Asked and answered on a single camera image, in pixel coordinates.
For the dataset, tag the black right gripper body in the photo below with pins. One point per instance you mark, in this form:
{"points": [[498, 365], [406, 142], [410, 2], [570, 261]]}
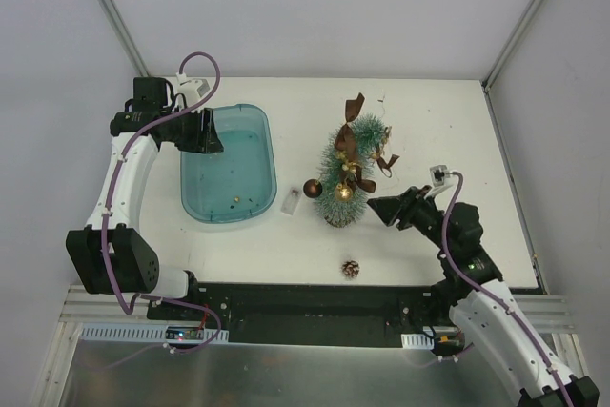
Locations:
{"points": [[405, 207]]}

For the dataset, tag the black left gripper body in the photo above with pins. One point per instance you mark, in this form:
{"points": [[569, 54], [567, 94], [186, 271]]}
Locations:
{"points": [[201, 130]]}

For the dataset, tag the teal transparent plastic bin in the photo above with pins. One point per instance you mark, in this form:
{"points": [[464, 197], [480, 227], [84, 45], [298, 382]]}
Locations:
{"points": [[246, 168]]}

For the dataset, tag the gold ball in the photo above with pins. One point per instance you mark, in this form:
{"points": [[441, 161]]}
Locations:
{"points": [[343, 193]]}

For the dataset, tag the small frosted green christmas tree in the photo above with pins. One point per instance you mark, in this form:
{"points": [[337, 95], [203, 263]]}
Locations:
{"points": [[369, 129]]}

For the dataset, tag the frosted pine cone ornament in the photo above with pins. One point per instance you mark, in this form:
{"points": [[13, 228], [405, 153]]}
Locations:
{"points": [[350, 269]]}

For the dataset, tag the gold berry sprig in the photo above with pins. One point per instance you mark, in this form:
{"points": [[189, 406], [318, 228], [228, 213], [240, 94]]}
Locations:
{"points": [[346, 150]]}

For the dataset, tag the brown ribbon bow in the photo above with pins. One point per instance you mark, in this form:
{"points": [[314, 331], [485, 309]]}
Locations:
{"points": [[355, 180]]}

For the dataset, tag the brown matte ball ornament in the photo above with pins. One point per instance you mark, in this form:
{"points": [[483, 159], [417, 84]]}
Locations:
{"points": [[312, 188]]}

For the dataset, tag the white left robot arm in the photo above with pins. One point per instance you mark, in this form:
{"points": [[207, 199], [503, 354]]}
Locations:
{"points": [[109, 253]]}

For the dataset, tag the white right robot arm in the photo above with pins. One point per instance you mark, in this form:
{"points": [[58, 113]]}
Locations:
{"points": [[482, 306]]}

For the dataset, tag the right controller board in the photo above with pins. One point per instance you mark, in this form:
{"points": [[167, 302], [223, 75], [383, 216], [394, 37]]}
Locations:
{"points": [[429, 343]]}

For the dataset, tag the controller board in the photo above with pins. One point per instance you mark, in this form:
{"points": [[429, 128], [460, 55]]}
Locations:
{"points": [[429, 343], [140, 333]]}

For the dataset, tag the left controller board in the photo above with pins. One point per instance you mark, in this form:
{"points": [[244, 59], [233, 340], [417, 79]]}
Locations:
{"points": [[140, 333]]}

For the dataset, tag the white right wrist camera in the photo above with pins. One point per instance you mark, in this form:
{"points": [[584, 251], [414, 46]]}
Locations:
{"points": [[440, 176]]}

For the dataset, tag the left aluminium corner post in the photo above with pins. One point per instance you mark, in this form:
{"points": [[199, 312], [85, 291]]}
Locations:
{"points": [[124, 36]]}

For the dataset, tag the aluminium corner post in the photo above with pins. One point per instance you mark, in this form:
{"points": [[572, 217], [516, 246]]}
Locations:
{"points": [[124, 36], [516, 35]]}

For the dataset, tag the right aluminium corner post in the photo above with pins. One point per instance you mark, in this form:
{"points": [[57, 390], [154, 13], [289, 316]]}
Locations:
{"points": [[516, 35]]}

